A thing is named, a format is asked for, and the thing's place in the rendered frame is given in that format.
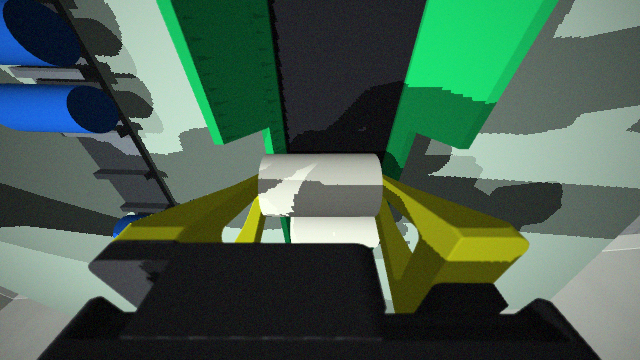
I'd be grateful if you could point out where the grey cylinder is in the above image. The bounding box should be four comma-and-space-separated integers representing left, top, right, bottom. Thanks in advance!
258, 153, 383, 217

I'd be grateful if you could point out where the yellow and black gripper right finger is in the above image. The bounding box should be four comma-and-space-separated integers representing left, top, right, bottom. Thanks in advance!
375, 174, 529, 313

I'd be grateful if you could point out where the blue cylinder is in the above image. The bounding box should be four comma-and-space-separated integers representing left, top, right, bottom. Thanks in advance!
0, 0, 81, 67
0, 83, 119, 134
113, 215, 150, 239

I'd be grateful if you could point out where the white cylinder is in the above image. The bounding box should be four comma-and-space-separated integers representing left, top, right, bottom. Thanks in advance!
290, 217, 380, 248

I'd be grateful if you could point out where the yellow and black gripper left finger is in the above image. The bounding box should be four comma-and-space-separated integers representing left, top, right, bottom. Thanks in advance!
113, 174, 266, 243

